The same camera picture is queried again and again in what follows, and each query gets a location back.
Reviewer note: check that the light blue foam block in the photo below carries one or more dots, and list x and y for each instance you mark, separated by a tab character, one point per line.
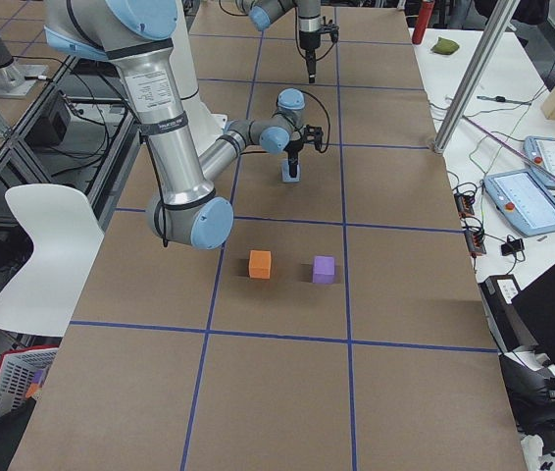
283	178

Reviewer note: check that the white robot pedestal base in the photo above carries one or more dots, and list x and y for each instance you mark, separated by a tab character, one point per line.
204	125

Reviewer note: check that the near teach pendant tablet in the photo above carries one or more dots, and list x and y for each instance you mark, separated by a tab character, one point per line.
523	200

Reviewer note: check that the green bean bag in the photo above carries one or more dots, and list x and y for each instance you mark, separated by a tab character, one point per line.
445	46

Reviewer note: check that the purple foam block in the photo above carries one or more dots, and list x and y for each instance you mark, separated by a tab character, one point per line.
323	270

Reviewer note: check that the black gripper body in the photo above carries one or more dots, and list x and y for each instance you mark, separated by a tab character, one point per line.
294	149

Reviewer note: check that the aluminium frame post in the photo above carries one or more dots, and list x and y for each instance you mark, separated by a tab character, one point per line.
501	16

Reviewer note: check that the red bottle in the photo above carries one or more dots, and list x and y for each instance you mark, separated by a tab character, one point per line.
422	22

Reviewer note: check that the white perforated basket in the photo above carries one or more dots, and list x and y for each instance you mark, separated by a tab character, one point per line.
17	371

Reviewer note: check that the black box under shelf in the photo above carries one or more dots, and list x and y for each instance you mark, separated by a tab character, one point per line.
51	125

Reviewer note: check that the white labelled black box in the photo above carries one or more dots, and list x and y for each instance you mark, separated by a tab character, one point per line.
509	330

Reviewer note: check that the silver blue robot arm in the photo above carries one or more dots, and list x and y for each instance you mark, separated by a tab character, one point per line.
137	37

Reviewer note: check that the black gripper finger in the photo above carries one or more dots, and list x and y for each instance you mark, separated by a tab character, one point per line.
287	169
296	170

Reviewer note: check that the white plastic chair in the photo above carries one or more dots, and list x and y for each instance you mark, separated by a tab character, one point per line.
41	298

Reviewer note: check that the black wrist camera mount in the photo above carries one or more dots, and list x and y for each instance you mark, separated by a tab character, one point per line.
314	135

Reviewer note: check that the orange foam block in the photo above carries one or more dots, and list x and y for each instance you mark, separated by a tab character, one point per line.
260	264

